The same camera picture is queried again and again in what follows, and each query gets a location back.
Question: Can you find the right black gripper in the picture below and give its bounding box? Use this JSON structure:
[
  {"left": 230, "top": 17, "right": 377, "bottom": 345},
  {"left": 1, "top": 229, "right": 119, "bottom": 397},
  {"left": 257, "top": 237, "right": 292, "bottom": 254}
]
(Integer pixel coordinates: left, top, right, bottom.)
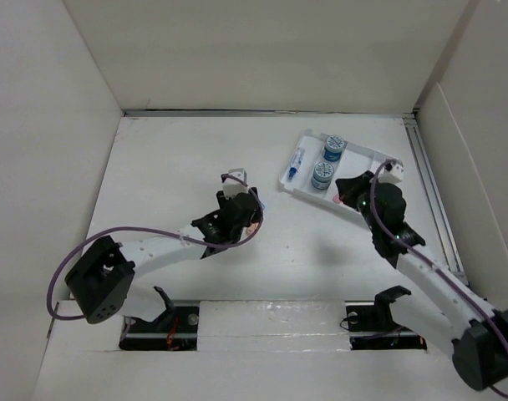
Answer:
[{"left": 336, "top": 170, "right": 383, "bottom": 234}]

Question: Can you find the pink capped small tube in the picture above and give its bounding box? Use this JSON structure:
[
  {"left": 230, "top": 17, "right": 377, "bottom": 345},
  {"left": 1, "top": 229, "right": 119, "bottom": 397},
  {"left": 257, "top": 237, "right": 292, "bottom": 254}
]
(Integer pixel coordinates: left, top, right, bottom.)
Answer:
[{"left": 333, "top": 194, "right": 343, "bottom": 205}]

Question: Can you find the orange capped small tube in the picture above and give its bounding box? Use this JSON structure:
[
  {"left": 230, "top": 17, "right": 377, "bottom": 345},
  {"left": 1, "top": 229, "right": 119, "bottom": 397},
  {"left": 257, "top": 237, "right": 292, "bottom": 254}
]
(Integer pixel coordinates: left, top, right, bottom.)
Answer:
[{"left": 246, "top": 223, "right": 259, "bottom": 235}]

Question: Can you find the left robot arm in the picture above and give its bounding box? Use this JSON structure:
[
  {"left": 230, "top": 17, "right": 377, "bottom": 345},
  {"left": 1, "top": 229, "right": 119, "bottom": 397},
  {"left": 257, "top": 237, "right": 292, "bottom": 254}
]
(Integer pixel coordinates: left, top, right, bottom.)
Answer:
[{"left": 65, "top": 191, "right": 262, "bottom": 332}]

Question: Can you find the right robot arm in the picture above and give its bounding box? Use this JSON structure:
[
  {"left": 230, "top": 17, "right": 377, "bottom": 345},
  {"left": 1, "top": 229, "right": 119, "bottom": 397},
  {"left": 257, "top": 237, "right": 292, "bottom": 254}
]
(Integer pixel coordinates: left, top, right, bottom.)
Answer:
[{"left": 335, "top": 171, "right": 508, "bottom": 394}]

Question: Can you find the white organizer tray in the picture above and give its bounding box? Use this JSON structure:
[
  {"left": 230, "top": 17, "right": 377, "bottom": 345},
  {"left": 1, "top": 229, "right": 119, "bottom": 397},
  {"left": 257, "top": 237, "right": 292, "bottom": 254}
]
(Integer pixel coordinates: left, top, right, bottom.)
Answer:
[{"left": 278, "top": 129, "right": 389, "bottom": 222}]

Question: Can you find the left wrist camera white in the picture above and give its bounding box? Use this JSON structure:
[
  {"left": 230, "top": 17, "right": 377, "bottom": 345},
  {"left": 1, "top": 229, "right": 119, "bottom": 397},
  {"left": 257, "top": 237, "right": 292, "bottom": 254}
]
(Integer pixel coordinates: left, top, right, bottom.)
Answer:
[{"left": 222, "top": 168, "right": 247, "bottom": 199}]

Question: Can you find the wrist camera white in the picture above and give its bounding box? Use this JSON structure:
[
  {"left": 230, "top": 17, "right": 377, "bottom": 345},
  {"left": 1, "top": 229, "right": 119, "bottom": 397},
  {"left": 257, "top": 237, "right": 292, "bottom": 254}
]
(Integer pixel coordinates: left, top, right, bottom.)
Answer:
[
  {"left": 380, "top": 160, "right": 404, "bottom": 185},
  {"left": 222, "top": 168, "right": 247, "bottom": 199}
]

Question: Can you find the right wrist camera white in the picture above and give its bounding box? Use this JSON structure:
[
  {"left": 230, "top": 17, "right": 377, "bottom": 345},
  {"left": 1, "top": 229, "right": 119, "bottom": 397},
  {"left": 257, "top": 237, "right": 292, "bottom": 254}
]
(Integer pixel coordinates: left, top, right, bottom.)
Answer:
[{"left": 380, "top": 160, "right": 404, "bottom": 185}]

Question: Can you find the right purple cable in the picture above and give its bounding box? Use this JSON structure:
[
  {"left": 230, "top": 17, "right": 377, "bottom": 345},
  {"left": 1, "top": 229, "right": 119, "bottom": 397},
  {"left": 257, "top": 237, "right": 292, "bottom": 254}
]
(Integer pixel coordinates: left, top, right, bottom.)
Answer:
[{"left": 369, "top": 158, "right": 508, "bottom": 397}]

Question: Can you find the purple cable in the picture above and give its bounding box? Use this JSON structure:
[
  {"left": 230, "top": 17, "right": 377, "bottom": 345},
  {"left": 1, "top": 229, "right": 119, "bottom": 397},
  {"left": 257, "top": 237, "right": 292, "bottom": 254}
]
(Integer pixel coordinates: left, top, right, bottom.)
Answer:
[
  {"left": 369, "top": 158, "right": 508, "bottom": 397},
  {"left": 48, "top": 175, "right": 263, "bottom": 322}
]

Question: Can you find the aluminium rail back edge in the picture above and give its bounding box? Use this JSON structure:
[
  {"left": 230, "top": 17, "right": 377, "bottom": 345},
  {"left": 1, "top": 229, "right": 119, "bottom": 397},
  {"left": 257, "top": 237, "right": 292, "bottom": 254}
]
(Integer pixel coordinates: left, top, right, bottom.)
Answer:
[{"left": 123, "top": 109, "right": 415, "bottom": 119}]

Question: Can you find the aluminium rail right side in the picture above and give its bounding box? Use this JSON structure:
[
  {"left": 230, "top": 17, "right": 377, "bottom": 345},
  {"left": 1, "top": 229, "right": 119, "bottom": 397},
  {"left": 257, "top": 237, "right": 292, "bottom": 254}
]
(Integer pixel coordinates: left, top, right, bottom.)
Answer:
[{"left": 403, "top": 114, "right": 470, "bottom": 287}]

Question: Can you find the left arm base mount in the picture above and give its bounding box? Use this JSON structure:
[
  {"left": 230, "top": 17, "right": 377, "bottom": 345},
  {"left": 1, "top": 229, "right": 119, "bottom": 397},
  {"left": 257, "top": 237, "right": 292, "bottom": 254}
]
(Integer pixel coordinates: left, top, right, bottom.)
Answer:
[{"left": 119, "top": 286, "right": 200, "bottom": 352}]

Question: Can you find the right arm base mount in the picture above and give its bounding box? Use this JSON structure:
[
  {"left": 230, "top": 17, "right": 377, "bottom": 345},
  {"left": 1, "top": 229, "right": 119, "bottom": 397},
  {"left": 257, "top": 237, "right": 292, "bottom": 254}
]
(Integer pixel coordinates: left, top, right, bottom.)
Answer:
[{"left": 339, "top": 286, "right": 428, "bottom": 351}]

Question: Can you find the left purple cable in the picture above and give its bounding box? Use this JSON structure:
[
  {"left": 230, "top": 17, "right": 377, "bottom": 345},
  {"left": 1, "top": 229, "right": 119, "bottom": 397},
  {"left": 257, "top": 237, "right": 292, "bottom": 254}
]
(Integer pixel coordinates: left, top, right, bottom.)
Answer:
[{"left": 48, "top": 175, "right": 263, "bottom": 322}]

